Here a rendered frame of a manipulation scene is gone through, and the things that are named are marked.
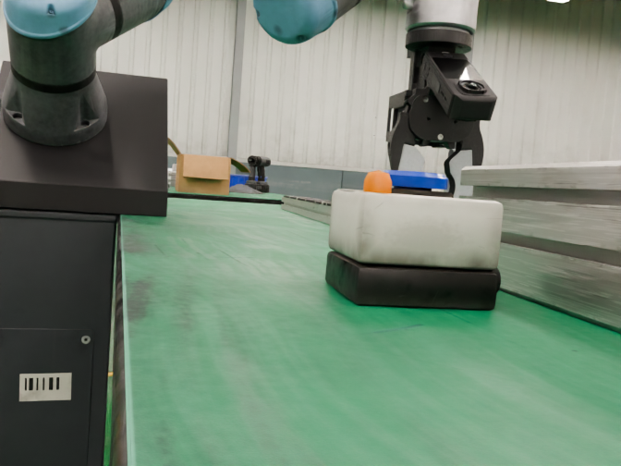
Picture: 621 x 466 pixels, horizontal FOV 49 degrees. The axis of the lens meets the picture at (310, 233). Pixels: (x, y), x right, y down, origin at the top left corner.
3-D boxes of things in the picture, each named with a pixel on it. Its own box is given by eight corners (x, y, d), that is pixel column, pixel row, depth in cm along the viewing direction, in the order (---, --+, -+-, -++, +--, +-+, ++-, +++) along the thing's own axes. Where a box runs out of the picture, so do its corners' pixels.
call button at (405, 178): (369, 202, 42) (371, 168, 41) (431, 205, 42) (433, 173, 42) (388, 203, 38) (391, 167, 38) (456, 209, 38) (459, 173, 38)
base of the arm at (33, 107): (-7, 140, 98) (-14, 86, 91) (11, 74, 108) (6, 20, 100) (103, 151, 102) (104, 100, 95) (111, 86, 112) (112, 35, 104)
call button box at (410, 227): (323, 282, 44) (331, 184, 43) (466, 289, 45) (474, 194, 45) (355, 305, 36) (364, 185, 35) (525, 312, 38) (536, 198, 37)
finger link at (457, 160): (459, 227, 79) (449, 148, 78) (481, 231, 74) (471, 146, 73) (434, 231, 79) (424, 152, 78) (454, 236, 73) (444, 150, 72)
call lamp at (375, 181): (359, 190, 37) (361, 168, 37) (386, 192, 37) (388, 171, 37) (367, 191, 36) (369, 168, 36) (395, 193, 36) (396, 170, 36)
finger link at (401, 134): (415, 189, 74) (439, 112, 73) (421, 190, 72) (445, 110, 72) (375, 177, 73) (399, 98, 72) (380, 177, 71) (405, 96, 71)
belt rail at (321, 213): (281, 208, 168) (282, 196, 168) (297, 210, 169) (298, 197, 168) (407, 250, 74) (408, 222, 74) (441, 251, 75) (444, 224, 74)
